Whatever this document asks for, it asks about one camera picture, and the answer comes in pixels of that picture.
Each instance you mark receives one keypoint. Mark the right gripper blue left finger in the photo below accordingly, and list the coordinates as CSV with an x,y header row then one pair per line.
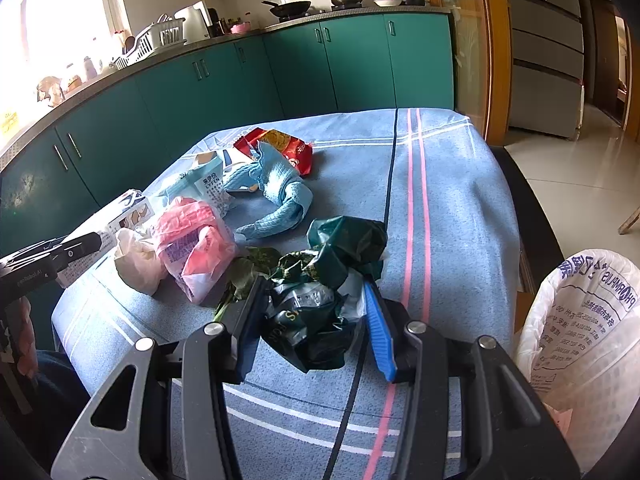
x,y
242,321

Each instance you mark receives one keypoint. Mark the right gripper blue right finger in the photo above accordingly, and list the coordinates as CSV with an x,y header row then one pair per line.
x,y
386,321

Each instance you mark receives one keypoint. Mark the green vegetable leaf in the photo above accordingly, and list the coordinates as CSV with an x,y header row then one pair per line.
x,y
243,271

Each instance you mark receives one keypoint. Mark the dark green plastic bag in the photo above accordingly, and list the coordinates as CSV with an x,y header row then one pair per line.
x,y
316,300

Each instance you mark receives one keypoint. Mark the pink plastic bag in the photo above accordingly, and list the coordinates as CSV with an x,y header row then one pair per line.
x,y
194,245

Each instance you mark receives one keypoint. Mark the white tissue paper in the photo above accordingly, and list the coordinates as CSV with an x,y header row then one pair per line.
x,y
137,262

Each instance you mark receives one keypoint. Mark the white cardboard box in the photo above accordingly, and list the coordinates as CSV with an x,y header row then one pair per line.
x,y
129,211

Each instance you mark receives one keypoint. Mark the light blue knitted cloth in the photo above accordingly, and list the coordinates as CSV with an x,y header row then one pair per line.
x,y
280,183

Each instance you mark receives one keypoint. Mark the red snack wrapper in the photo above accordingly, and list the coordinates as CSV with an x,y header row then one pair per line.
x,y
296,151

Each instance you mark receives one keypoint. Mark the white lined trash bin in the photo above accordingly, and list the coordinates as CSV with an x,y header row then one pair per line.
x,y
579,349

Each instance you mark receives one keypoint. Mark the teal kitchen cabinets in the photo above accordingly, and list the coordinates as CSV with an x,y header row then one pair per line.
x,y
122,131

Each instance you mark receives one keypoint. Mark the person's left hand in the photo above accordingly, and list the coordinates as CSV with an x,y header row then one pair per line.
x,y
24,336

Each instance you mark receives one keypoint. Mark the white dish rack basket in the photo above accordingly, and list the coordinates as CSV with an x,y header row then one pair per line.
x,y
156,38

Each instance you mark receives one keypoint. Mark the pink container on counter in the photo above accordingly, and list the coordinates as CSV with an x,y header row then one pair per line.
x,y
241,28

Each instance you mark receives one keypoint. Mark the black wok pan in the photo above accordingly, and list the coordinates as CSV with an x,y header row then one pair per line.
x,y
288,11

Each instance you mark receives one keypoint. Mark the white bowl red lid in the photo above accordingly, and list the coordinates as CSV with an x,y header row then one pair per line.
x,y
387,3

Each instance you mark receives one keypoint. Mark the silver refrigerator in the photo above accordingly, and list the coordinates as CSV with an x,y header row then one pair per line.
x,y
548,65

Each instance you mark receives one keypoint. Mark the wooden framed glass door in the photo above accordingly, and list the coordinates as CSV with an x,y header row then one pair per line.
x,y
482,43

